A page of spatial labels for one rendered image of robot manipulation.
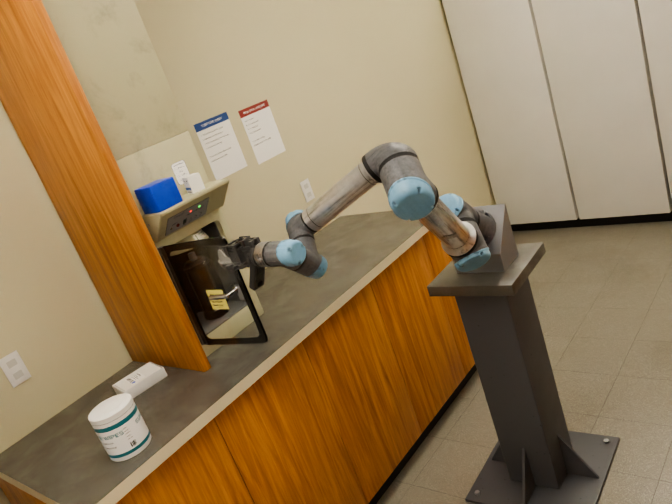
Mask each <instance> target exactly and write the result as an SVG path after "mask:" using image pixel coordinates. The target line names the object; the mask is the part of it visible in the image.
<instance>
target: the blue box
mask: <svg viewBox="0 0 672 504"><path fill-rule="evenodd" d="M134 192H135V194H136V196H137V198H138V201H139V203H140V205H141V207H142V209H143V211H144V214H152V213H159V212H162V211H164V210H166V209H168V208H170V207H172V206H174V205H176V204H178V203H180V202H182V201H183V199H182V197H181V194H180V192H179V190H178V188H177V185H176V183H175V181H174V178H173V177H167V178H163V179H158V180H155V181H153V182H151V183H149V184H146V185H144V186H142V187H140V188H138V189H136V190H134Z"/></svg>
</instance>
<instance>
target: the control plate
mask: <svg viewBox="0 0 672 504"><path fill-rule="evenodd" d="M208 201H209V197H208V198H206V199H204V200H203V201H201V202H199V203H197V204H195V205H193V206H191V207H189V208H187V209H186V210H184V211H182V212H180V213H178V214H176V215H174V216H172V217H170V218H169V219H168V221H167V227H166V234H165V236H167V235H169V234H171V233H172V232H174V231H176V230H178V229H180V228H181V227H183V226H185V225H187V224H189V223H190V222H192V221H194V220H196V219H198V218H199V217H201V216H203V215H205V214H206V211H207V206H208ZM199 205H201V206H200V207H198V206H199ZM190 210H192V211H191V212H189V211H190ZM201 211H202V213H200V212H201ZM195 214H197V216H195ZM190 217H192V219H190ZM186 218H187V221H186V223H185V224H183V220H184V219H186ZM177 224H180V226H179V227H176V225H177ZM170 228H172V230H170Z"/></svg>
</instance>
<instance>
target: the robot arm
mask: <svg viewBox="0 0 672 504"><path fill-rule="evenodd" d="M377 183H380V184H383V187H384V189H385V192H386V195H387V198H388V203H389V205H390V207H391V209H392V210H393V212H394V214H395V215H396V216H397V217H399V218H400V219H403V220H408V219H410V221H414V220H419V221H420V222H421V223H422V224H423V225H424V226H425V227H426V228H427V229H428V230H429V231H430V232H432V233H433V234H434V235H435V236H436V237H437V238H438V239H439V240H440V241H441V245H442V248H443V250H444V251H445V252H446V253H447V254H448V255H449V256H450V257H451V258H452V260H453V262H454V266H456V268H457V270H458V271H460V272H468V271H472V270H475V269H477V268H479V267H481V266H483V265H484V264H486V263H487V261H488V260H489V259H490V257H491V253H490V251H489V247H488V245H489V244H490V242H491V241H492V240H493V238H494V236H495V232H496V223H495V220H494V218H493V217H492V216H491V215H490V214H489V213H488V212H486V211H484V210H482V209H475V208H473V207H472V206H471V205H469V204H468V203H467V202H465V201H464V200H463V199H462V198H461V197H460V196H457V195H456V194H452V193H448V194H444V195H442V196H441V197H439V192H438V189H437V187H436V186H435V185H434V184H433V183H432V182H431V181H430V179H429V178H428V177H427V176H426V174H425V172H424V170H423V167H422V165H421V163H420V161H419V158H418V155H417V154H416V152H415V151H414V150H413V149H412V148H411V147H410V146H408V145H406V144H404V143H400V142H388V143H384V144H381V145H379V146H376V147H375V148H373V149H371V150H370V151H368V152H367V153H366V154H365V155H364V156H362V158H361V163H360V164H359V165H357V166H356V167H355V168H354V169H353V170H351V171H350V172H349V173H348V174H347V175H346V176H344V177H343V178H342V179H341V180H340V181H338V182H337V183H336V184H335V185H334V186H333V187H331V188H330V189H329V190H328V191H327V192H325V193H324V194H323V195H322V196H321V197H319V198H318V199H317V200H316V201H315V202H314V203H312V204H311V205H310V206H309V207H308V208H306V209H305V210H304V211H303V210H295V211H293V212H290V213H289V214H288V215H287V216H286V219H285V222H286V230H287V233H288V236H289V239H286V240H281V241H267V242H261V241H260V238H259V237H250V236H240V237H239V239H236V240H233V241H231V242H229V243H228V244H227V245H226V246H223V247H224V250H225V253H226V255H227V256H226V255H225V254H224V253H223V252H222V251H221V250H218V256H219V261H218V263H219V265H220V266H221V267H223V269H225V270H240V269H244V268H246V267H248V268H249V267H250V278H249V288H250V289H252V290H254V291H255V290H257V289H258V288H259V287H261V286H262V285H264V275H265V267H284V268H287V269H289V270H292V271H295V272H297V273H299V274H302V275H304V276H305V277H310V278H313V279H318V278H320V277H322V276H323V275H324V274H325V272H326V270H327V267H328V263H327V260H326V258H325V257H323V256H322V255H320V254H318V251H317V247H316V244H315V240H314V236H313V235H314V234H315V233H316V232H317V231H318V230H320V229H321V228H322V227H323V226H325V225H326V224H327V223H328V222H330V221H331V220H332V219H333V218H335V217H336V216H337V215H338V214H340V213H341V212H342V211H343V210H345V209H346V208H347V207H348V206H350V205H351V204H352V203H353V202H354V201H356V200H357V199H358V198H359V197H361V196H362V195H363V194H364V193H366V192H367V191H368V190H369V189H371V188H372V187H373V186H374V185H376V184H377ZM244 237H246V238H244Z"/></svg>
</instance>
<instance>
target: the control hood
mask: <svg viewBox="0 0 672 504"><path fill-rule="evenodd" d="M228 184H229V179H228V178H227V179H221V180H216V181H211V182H208V183H206V184H204V186H205V189H203V190H201V191H199V192H196V193H194V194H188V193H186V194H184V195H182V196H181V197H182V199H183V201H182V202H180V203H178V204H176V205H174V206H172V207H170V208H168V209H166V210H164V211H162V212H159V213H152V214H145V215H143V217H142V218H143V220H144V222H145V224H146V226H147V229H148V231H149V233H150V235H151V237H152V239H153V242H159V241H160V240H162V239H164V238H166V237H168V236H169V235H171V234H173V233H175V232H177V231H178V230H180V229H182V228H184V227H186V226H187V225H189V224H191V223H193V222H195V221H196V220H198V219H200V218H202V217H204V216H205V215H207V214H209V213H211V212H213V211H214V210H216V209H218V208H220V207H222V206H223V205H224V201H225V197H226V193H227V188H228ZM208 197H209V201H208V206H207V211H206V214H205V215H203V216H201V217H199V218H198V219H196V220H194V221H192V222H190V223H189V224H187V225H185V226H183V227H181V228H180V229H178V230H176V231H174V232H172V233H171V234H169V235H167V236H165V234H166V227H167V221H168V219H169V218H170V217H172V216H174V215H176V214H178V213H180V212H182V211H184V210H186V209H187V208H189V207H191V206H193V205H195V204H197V203H199V202H201V201H203V200H204V199H206V198H208Z"/></svg>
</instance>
